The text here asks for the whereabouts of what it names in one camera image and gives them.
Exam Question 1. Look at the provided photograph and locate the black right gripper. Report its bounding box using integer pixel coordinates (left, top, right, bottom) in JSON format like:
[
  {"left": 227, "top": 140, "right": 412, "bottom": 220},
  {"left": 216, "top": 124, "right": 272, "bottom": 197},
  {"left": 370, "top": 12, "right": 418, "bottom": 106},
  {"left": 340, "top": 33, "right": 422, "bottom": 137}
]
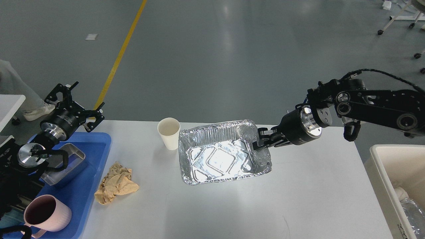
[{"left": 252, "top": 106, "right": 323, "bottom": 151}]

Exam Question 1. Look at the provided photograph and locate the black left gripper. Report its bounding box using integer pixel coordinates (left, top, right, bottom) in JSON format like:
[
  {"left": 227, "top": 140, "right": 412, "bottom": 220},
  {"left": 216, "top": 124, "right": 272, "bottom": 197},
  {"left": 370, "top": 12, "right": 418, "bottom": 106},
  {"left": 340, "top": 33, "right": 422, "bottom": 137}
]
[{"left": 41, "top": 81, "right": 105, "bottom": 141}]

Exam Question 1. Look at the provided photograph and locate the small steel tray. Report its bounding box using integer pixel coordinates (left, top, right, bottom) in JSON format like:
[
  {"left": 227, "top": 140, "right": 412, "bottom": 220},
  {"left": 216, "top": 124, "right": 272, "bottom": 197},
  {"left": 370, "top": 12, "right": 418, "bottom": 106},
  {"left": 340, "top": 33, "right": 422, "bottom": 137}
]
[{"left": 41, "top": 143, "right": 87, "bottom": 189}]

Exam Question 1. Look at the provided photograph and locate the aluminium foil tray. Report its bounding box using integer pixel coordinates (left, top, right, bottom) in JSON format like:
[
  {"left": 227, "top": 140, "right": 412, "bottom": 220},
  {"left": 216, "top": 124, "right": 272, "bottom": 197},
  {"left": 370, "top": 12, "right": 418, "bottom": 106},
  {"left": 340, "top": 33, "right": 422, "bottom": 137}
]
[{"left": 179, "top": 119, "right": 272, "bottom": 186}]

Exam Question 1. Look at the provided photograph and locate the brown paper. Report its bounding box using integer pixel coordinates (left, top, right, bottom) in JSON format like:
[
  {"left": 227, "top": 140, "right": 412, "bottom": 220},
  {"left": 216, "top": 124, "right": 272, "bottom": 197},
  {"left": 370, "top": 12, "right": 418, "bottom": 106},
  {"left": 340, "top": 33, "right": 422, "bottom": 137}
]
[{"left": 94, "top": 161, "right": 140, "bottom": 205}]

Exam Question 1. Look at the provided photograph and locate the white paper cup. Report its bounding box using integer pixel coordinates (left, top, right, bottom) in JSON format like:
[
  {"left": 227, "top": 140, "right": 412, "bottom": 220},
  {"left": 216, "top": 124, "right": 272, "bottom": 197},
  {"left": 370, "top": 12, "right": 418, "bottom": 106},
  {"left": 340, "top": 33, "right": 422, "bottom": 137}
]
[{"left": 157, "top": 118, "right": 181, "bottom": 151}]

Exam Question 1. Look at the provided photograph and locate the pink ribbed mug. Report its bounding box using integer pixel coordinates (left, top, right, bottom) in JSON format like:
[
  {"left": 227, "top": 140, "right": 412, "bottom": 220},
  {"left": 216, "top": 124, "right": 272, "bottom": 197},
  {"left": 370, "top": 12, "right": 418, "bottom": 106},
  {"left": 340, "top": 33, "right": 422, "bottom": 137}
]
[{"left": 23, "top": 194, "right": 72, "bottom": 239}]

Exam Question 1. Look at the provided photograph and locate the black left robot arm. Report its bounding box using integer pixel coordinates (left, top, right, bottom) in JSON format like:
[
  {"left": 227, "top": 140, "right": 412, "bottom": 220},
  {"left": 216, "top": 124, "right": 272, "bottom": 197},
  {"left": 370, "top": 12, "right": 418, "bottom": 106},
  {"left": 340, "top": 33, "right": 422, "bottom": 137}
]
[{"left": 0, "top": 82, "right": 105, "bottom": 216}]

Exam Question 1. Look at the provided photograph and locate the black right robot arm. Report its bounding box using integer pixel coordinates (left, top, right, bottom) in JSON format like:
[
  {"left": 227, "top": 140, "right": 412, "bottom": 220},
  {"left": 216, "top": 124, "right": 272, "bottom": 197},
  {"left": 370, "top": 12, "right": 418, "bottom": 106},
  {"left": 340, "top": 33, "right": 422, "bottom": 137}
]
[{"left": 252, "top": 69, "right": 425, "bottom": 151}]

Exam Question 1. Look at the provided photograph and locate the white sneaker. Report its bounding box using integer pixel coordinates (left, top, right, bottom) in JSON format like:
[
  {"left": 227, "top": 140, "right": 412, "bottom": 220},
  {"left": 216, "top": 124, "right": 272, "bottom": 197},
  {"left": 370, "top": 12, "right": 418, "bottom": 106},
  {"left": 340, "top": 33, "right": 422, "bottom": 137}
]
[{"left": 22, "top": 103, "right": 55, "bottom": 121}]

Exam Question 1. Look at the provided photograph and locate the white side table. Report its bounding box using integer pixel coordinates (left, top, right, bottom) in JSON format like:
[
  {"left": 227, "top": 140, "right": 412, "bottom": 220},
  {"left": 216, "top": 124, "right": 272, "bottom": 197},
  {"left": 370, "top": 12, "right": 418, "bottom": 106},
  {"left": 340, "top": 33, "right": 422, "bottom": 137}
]
[{"left": 0, "top": 94, "right": 26, "bottom": 131}]

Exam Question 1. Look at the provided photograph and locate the person's leg in grey trousers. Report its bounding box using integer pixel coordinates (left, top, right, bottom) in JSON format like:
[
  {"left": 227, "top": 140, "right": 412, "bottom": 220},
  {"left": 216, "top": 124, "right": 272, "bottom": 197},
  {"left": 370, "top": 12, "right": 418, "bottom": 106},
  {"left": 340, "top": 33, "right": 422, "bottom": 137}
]
[{"left": 0, "top": 60, "right": 44, "bottom": 113}]

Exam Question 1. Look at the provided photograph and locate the blue plastic tray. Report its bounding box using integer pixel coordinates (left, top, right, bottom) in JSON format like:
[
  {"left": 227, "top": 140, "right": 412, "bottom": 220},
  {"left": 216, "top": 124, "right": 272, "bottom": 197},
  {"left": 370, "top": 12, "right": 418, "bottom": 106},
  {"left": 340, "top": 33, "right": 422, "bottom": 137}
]
[{"left": 38, "top": 132, "right": 111, "bottom": 239}]

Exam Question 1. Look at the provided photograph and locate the beige waste bin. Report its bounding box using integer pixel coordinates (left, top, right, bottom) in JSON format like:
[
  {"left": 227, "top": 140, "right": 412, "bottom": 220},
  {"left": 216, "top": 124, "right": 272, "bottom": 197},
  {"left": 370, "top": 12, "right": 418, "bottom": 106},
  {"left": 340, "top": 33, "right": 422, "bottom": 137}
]
[{"left": 364, "top": 145, "right": 425, "bottom": 239}]

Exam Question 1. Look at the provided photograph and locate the clear plastic bottle in bin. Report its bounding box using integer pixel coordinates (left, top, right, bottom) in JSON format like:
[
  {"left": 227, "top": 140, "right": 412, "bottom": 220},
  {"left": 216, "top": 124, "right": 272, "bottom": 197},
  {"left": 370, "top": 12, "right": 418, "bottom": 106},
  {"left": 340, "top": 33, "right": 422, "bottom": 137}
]
[{"left": 394, "top": 187, "right": 425, "bottom": 239}]

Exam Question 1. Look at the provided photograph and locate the white rolling stand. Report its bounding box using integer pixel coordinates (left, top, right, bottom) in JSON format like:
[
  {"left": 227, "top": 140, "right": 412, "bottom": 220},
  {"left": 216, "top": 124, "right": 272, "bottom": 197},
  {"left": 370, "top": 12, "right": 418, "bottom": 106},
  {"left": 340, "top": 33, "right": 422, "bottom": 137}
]
[{"left": 377, "top": 0, "right": 425, "bottom": 74}]

